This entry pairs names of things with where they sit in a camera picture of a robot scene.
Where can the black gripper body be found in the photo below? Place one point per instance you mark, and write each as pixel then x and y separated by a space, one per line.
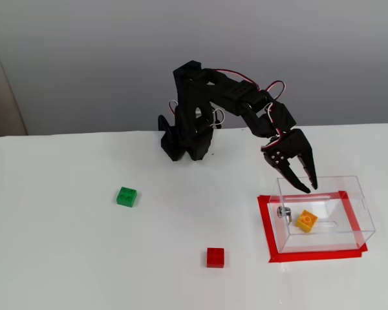
pixel 292 144

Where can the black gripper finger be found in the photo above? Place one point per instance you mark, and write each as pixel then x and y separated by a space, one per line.
pixel 308 164
pixel 283 163

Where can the yellow lego brick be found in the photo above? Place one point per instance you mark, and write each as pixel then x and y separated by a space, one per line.
pixel 306 221

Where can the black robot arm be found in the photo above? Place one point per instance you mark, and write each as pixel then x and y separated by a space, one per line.
pixel 194 97

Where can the transparent plastic box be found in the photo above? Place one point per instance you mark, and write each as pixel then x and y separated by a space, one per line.
pixel 329 240

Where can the red lego brick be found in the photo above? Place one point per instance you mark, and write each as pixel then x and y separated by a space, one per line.
pixel 215 258

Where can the green lego brick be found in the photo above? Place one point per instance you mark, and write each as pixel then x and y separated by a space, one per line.
pixel 126 197

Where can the silver cam lock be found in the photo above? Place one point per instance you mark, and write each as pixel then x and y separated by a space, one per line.
pixel 284 212

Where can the black table clamp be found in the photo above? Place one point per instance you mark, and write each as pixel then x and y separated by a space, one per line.
pixel 164 124

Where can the red tape frame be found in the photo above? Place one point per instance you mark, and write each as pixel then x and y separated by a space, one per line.
pixel 310 256

